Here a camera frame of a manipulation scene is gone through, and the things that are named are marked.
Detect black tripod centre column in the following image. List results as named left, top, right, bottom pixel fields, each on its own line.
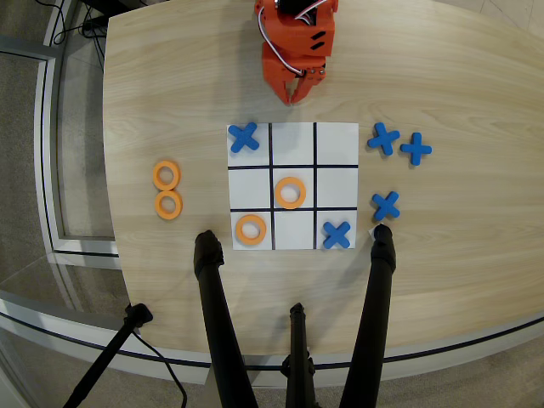
left=280, top=302, right=318, bottom=408

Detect blue foam cross piece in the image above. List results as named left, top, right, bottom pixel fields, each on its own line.
left=371, top=190, right=401, bottom=223
left=228, top=122, right=261, bottom=154
left=322, top=220, right=353, bottom=251
left=367, top=122, right=401, bottom=156
left=399, top=132, right=434, bottom=167

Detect white tic-tac-toe grid sheet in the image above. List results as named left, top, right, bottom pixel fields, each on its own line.
left=226, top=122, right=360, bottom=252

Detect black equipment base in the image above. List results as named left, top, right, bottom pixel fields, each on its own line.
left=80, top=0, right=150, bottom=12

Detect black floor cables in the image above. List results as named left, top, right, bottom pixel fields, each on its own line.
left=49, top=0, right=107, bottom=65

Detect black tripod leg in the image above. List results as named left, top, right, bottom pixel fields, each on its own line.
left=338, top=224, right=398, bottom=408
left=193, top=229, right=259, bottom=408

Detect black stand cable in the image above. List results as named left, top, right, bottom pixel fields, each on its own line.
left=131, top=331, right=189, bottom=408

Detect white robot servo cable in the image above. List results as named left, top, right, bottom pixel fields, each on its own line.
left=257, top=3, right=318, bottom=80

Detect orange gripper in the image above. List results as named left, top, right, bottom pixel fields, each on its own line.
left=261, top=40, right=329, bottom=106

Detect grey metal floor frame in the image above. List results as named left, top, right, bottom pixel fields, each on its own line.
left=0, top=36, right=122, bottom=269

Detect thin black stand leg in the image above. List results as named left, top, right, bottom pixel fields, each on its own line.
left=62, top=303, right=154, bottom=408

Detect orange foam ring piece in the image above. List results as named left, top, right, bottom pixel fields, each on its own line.
left=235, top=213, right=268, bottom=247
left=154, top=190, right=184, bottom=221
left=152, top=160, right=182, bottom=191
left=274, top=176, right=308, bottom=211

